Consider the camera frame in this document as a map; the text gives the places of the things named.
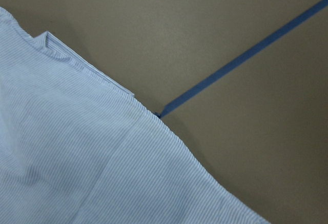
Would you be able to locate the light blue striped shirt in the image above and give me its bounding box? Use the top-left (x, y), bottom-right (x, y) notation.
top-left (1, 9), bottom-right (265, 223)

